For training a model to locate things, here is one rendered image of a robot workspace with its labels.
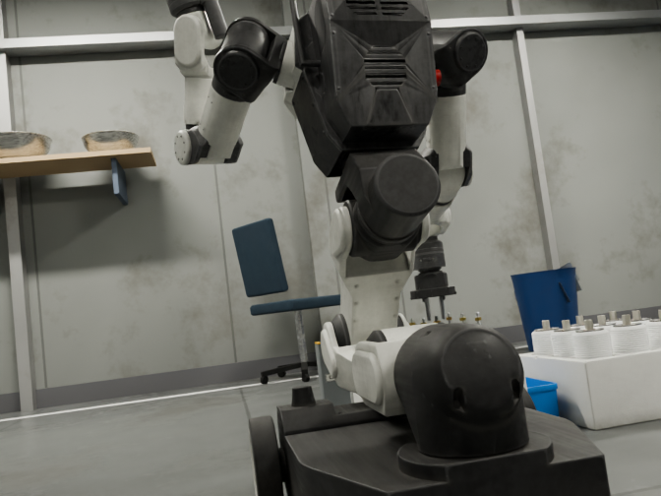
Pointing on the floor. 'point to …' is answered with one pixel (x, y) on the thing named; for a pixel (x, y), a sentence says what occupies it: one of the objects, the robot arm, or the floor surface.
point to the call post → (330, 383)
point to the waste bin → (546, 298)
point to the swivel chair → (254, 266)
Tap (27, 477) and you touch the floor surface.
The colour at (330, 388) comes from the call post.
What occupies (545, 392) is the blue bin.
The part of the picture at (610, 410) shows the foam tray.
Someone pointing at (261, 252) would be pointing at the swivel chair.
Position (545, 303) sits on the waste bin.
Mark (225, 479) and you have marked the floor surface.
